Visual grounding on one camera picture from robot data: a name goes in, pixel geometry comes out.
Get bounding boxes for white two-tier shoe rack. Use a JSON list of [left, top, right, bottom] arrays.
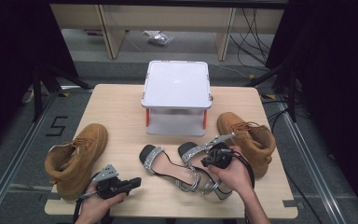
[[141, 60, 213, 137]]

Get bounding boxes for black sandal with silver straps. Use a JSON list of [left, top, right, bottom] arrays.
[[138, 144, 201, 193], [177, 141, 234, 201]]

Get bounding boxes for thin white cable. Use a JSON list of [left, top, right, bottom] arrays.
[[209, 62, 253, 78]]

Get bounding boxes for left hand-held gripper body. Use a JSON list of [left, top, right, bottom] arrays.
[[92, 163, 131, 201]]

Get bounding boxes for aluminium rail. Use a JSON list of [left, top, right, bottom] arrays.
[[0, 92, 60, 224], [274, 92, 346, 224]]

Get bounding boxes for beige wooden desk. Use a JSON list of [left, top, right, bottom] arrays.
[[49, 3, 285, 62]]

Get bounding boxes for person's right hand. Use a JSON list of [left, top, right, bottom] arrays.
[[207, 145, 254, 196]]

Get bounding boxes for hand-held gripper black cable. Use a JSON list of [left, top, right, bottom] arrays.
[[229, 150, 255, 224], [73, 172, 113, 224]]

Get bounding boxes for person's left hand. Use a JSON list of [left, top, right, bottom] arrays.
[[75, 189, 129, 224]]

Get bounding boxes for black curtain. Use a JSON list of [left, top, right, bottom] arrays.
[[0, 0, 78, 157], [265, 0, 358, 216]]

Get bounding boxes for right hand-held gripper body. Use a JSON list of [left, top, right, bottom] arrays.
[[206, 133, 237, 170]]

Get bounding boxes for crumpled clear plastic bag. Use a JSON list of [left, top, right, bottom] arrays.
[[143, 30, 174, 47]]

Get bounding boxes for left hand-held gripper black cable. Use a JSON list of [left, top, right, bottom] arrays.
[[73, 172, 113, 224]]

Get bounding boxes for tan suede boot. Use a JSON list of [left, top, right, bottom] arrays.
[[44, 122, 109, 201], [216, 111, 277, 180]]

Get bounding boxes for bundle of black cables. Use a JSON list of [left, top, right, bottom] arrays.
[[229, 7, 274, 66]]

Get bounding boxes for right hand-held gripper black cable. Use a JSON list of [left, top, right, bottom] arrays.
[[229, 150, 255, 224]]

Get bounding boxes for black metal stand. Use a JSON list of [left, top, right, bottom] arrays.
[[245, 59, 297, 123], [31, 62, 92, 122]]

